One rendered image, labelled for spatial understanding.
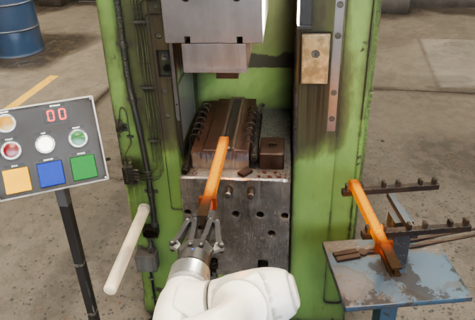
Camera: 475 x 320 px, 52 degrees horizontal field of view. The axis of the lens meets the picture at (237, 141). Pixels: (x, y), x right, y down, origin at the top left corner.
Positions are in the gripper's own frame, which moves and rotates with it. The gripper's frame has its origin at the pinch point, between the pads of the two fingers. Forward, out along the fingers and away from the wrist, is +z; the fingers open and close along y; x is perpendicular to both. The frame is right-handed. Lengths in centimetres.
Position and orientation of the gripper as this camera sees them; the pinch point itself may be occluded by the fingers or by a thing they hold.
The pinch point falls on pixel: (205, 212)
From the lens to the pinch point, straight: 125.8
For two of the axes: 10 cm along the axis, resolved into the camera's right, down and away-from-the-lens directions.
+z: 0.9, -5.0, 8.6
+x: -0.3, -8.6, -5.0
